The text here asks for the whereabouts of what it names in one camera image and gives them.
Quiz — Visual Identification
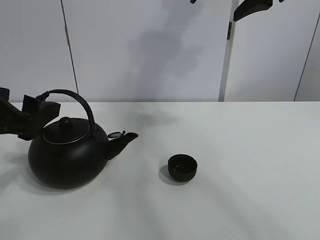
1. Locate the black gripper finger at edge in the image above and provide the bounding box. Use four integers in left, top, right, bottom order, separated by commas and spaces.
233, 0, 272, 21

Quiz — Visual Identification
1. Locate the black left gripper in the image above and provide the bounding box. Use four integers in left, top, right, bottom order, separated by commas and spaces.
0, 87, 61, 141

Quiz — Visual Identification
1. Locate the black round teapot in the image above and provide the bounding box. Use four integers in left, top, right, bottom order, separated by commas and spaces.
28, 89, 139, 189

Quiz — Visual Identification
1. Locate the black teacup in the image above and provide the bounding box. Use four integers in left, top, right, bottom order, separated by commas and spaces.
167, 154, 198, 183

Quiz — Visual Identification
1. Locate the white vertical post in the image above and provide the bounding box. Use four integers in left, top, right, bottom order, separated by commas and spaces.
218, 0, 240, 102

